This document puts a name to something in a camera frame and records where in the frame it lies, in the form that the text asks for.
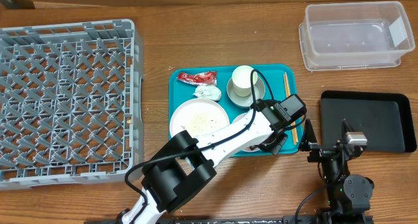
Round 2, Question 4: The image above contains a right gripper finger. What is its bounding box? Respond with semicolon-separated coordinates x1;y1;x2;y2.
342;118;355;139
298;119;317;152

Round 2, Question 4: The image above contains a white cup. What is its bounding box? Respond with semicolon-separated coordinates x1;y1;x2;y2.
232;65;258;97

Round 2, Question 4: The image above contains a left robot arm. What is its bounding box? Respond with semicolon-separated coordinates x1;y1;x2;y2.
116;94;307;223

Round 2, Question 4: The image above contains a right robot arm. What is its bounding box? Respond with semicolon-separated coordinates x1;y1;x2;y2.
294;120;374;223

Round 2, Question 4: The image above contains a wooden chopstick left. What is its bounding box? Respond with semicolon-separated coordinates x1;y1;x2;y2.
283;72;297;146

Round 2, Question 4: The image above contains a wooden chopstick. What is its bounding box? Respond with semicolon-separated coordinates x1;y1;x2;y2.
284;71;299;144
283;72;297;146

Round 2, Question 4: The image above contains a wooden chopstick right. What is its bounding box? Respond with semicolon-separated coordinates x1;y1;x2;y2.
284;71;299;144

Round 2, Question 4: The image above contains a teal serving tray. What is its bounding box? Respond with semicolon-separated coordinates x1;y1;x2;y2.
168;63;304;159

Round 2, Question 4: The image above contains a black plastic tray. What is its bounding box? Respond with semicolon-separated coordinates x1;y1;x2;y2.
319;90;417;153

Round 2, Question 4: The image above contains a grey bowl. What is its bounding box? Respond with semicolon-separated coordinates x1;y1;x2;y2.
227;78;265;108

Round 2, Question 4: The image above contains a crumpled white tissue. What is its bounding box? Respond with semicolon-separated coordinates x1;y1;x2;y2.
193;86;222;101

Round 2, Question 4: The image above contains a red snack wrapper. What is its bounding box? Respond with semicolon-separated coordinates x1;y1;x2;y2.
177;71;217;86

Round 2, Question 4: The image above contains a clear plastic storage bin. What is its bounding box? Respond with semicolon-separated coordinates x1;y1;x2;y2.
298;1;415;72

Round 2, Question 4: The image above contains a large white dirty plate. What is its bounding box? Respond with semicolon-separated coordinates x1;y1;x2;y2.
169;98;230;137

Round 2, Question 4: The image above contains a grey plastic dish rack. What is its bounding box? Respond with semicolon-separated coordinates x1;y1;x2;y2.
1;19;144;191

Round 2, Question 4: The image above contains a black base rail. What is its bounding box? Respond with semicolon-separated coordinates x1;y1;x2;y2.
84;215;374;224

